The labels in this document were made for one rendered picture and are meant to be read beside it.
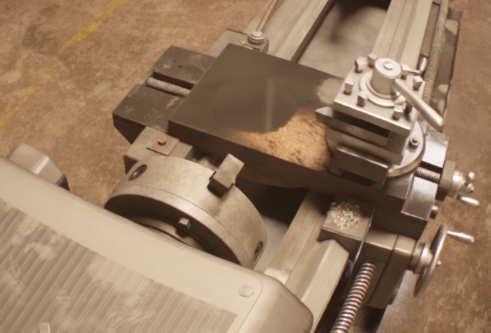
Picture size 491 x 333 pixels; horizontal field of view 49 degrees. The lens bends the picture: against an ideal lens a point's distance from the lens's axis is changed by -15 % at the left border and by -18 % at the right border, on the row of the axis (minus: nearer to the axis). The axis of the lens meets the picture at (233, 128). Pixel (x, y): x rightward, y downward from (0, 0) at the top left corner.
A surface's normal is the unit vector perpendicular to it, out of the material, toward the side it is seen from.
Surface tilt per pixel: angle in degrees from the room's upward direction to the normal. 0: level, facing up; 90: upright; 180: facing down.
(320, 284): 36
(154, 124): 0
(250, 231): 61
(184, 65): 0
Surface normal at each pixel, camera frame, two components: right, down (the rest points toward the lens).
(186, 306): 0.03, -0.72
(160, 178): -0.17, -0.77
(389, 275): -0.41, 0.62
